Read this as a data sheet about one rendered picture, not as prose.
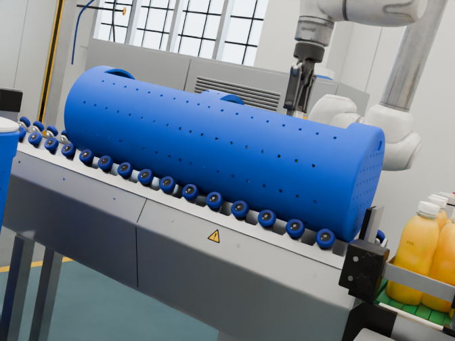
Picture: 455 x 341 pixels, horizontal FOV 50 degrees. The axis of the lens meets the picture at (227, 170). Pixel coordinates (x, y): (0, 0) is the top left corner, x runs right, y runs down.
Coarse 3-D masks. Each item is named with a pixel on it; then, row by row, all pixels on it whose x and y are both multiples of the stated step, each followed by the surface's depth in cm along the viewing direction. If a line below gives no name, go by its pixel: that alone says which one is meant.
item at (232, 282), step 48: (48, 192) 148; (96, 192) 141; (48, 240) 157; (96, 240) 144; (144, 240) 133; (192, 240) 125; (240, 240) 120; (336, 240) 127; (384, 240) 124; (144, 288) 140; (192, 288) 129; (240, 288) 120; (288, 288) 112; (336, 288) 108; (240, 336) 126; (288, 336) 117; (336, 336) 110
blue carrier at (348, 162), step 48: (96, 96) 139; (144, 96) 133; (192, 96) 130; (96, 144) 142; (144, 144) 131; (192, 144) 123; (240, 144) 117; (288, 144) 113; (336, 144) 109; (384, 144) 122; (240, 192) 121; (288, 192) 112; (336, 192) 107
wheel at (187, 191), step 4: (188, 184) 129; (192, 184) 129; (184, 188) 129; (188, 188) 129; (192, 188) 128; (196, 188) 128; (184, 192) 128; (188, 192) 128; (192, 192) 128; (196, 192) 127; (184, 196) 128; (188, 196) 127; (192, 196) 127; (196, 196) 128
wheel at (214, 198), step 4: (212, 192) 126; (216, 192) 126; (208, 196) 125; (212, 196) 125; (216, 196) 125; (220, 196) 125; (208, 200) 125; (212, 200) 125; (216, 200) 124; (220, 200) 124; (208, 204) 124; (212, 204) 124; (216, 204) 124; (220, 204) 124
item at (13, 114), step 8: (0, 88) 172; (8, 88) 175; (0, 96) 172; (8, 96) 174; (16, 96) 177; (0, 104) 172; (8, 104) 175; (16, 104) 178; (0, 112) 175; (8, 112) 177; (16, 112) 180; (16, 120) 181
